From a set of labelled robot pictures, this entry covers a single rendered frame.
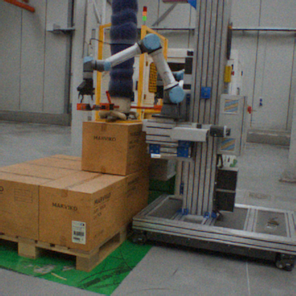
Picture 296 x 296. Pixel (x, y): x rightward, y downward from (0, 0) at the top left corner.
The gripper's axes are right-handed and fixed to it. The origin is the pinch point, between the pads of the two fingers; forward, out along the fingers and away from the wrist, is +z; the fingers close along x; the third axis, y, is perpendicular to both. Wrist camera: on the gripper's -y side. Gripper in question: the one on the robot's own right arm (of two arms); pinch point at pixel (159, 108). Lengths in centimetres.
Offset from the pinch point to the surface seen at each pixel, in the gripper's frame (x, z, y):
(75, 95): -134, -7, -73
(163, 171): 6, 59, -8
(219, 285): 82, 108, 96
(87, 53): -118, -58, -69
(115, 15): -29, -74, 42
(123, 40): -22, -54, 40
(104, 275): 10, 109, 118
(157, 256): 31, 109, 71
